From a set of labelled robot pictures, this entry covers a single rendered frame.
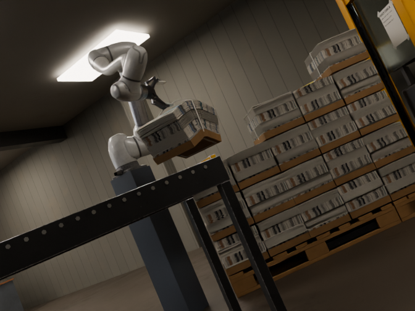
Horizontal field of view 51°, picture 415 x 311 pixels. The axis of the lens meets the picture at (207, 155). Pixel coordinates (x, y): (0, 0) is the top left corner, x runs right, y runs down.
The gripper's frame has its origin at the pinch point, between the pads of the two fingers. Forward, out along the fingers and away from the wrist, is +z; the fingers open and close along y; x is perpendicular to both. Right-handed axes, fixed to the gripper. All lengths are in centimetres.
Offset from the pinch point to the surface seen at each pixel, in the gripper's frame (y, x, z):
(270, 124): 33, 27, 58
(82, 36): -167, -190, 140
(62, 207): -37, -559, 313
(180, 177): 56, 30, -52
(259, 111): 23, 24, 55
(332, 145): 60, 52, 80
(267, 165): 58, 18, 52
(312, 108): 33, 51, 77
